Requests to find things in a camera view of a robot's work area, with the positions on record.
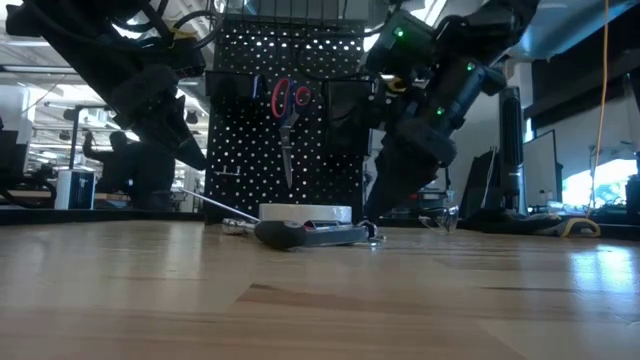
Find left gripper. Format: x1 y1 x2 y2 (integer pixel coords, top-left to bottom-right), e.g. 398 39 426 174
110 63 209 171

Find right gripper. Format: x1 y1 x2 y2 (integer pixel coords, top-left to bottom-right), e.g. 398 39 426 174
367 119 456 221

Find person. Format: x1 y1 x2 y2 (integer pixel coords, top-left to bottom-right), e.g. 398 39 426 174
82 129 177 210

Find clear safety glasses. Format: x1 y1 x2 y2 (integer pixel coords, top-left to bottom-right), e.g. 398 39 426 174
417 203 460 235

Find black plastic bin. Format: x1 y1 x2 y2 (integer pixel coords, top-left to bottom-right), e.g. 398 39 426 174
204 69 266 101
322 78 376 156

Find black metal pegboard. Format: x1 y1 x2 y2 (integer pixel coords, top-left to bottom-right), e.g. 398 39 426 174
203 19 369 224

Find white masking tape roll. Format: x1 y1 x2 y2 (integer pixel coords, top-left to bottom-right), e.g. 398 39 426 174
258 202 353 224

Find black tower fan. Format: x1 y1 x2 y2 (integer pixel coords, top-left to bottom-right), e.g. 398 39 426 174
498 85 525 214

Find white air purifier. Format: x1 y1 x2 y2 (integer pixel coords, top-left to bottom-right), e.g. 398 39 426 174
54 169 96 211

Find large grey monitor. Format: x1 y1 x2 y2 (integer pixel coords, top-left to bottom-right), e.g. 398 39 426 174
522 129 564 209

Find ceiling light strip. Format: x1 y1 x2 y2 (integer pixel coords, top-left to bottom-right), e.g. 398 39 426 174
0 63 81 75

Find black monitor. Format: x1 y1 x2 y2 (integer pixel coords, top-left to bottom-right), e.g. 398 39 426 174
0 129 29 179

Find red blue handled scissors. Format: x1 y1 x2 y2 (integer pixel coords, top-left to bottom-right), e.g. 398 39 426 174
270 77 312 190

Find black hose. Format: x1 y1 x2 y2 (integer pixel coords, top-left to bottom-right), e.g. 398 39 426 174
0 174 59 210

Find black wire basket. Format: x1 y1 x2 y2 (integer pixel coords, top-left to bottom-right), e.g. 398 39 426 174
214 0 369 24

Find yellow cable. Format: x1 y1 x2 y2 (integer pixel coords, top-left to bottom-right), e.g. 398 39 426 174
589 0 610 214

